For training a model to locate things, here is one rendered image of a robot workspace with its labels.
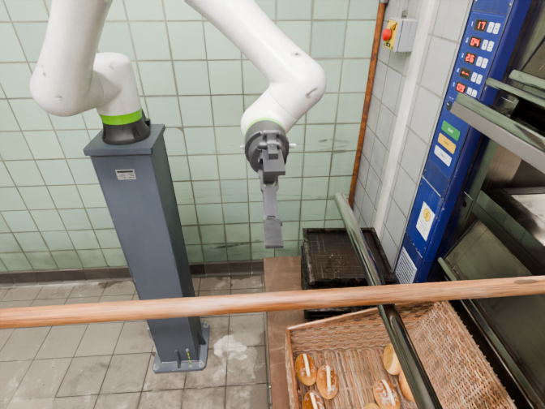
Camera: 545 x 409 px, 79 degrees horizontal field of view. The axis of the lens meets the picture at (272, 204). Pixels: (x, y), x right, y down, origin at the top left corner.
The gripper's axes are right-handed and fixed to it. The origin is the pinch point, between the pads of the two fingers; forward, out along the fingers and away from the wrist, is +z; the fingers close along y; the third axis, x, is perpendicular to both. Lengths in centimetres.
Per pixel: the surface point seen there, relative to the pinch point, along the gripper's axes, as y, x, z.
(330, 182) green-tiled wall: 66, -41, -117
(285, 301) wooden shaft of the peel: 13.0, -1.3, 7.2
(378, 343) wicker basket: 71, -37, -20
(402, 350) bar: 16.0, -18.1, 14.7
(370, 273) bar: 16.0, -18.1, -0.7
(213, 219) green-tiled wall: 89, 27, -117
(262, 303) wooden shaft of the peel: 13.0, 2.3, 7.2
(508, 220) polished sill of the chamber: 16, -55, -15
